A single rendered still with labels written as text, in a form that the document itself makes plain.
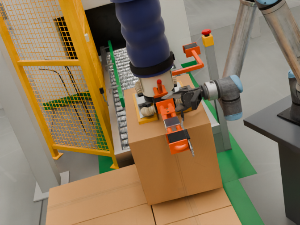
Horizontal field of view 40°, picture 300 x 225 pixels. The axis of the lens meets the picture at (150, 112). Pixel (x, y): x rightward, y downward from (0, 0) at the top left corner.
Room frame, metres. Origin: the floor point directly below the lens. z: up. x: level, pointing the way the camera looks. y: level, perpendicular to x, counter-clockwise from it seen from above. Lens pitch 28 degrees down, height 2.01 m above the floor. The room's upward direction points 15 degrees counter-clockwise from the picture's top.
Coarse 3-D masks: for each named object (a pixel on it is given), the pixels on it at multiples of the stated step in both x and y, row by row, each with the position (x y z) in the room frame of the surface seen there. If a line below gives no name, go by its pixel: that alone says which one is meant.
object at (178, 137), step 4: (172, 132) 1.42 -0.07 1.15; (176, 132) 1.41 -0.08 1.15; (180, 132) 1.41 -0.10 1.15; (168, 136) 1.40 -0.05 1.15; (172, 136) 1.39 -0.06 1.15; (176, 136) 1.39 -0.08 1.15; (180, 136) 1.38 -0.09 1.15; (184, 136) 1.37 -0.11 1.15; (168, 140) 1.42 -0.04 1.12; (172, 140) 1.36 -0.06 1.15; (176, 140) 1.36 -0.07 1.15; (180, 140) 1.35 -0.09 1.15; (184, 140) 1.34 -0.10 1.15; (172, 144) 1.34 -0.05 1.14; (176, 144) 1.34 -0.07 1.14; (180, 144) 1.34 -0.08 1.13; (172, 148) 1.34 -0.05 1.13; (188, 148) 1.34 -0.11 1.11; (172, 152) 1.34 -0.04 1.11; (176, 152) 1.34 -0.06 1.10
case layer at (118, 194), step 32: (64, 192) 2.07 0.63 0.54; (96, 192) 1.99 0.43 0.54; (128, 192) 1.91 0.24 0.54; (224, 192) 1.69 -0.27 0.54; (64, 224) 1.78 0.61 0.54; (96, 224) 1.71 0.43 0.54; (128, 224) 1.65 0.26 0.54; (160, 224) 1.59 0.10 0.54; (192, 224) 1.53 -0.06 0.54; (224, 224) 1.47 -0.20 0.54
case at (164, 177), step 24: (192, 120) 1.72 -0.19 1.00; (144, 144) 1.67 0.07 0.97; (168, 144) 1.67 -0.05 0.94; (192, 144) 1.67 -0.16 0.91; (144, 168) 1.68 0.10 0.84; (168, 168) 1.67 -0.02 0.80; (192, 168) 1.67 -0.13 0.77; (216, 168) 1.67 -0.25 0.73; (144, 192) 1.68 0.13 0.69; (168, 192) 1.68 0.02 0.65; (192, 192) 1.67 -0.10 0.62
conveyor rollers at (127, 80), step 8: (120, 48) 4.46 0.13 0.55; (120, 56) 4.25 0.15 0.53; (128, 56) 4.17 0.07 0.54; (120, 64) 3.99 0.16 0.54; (128, 64) 3.91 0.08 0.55; (112, 72) 3.81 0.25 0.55; (120, 72) 3.80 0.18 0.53; (128, 72) 3.72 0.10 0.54; (112, 80) 3.62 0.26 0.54; (120, 80) 3.55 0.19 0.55; (128, 80) 3.54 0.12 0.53; (136, 80) 3.46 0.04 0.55; (112, 88) 3.46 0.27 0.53; (128, 88) 3.35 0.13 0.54; (120, 104) 3.08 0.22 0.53; (120, 112) 2.91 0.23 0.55; (120, 120) 2.81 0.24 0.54; (120, 128) 2.72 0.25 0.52; (128, 144) 2.45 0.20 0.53
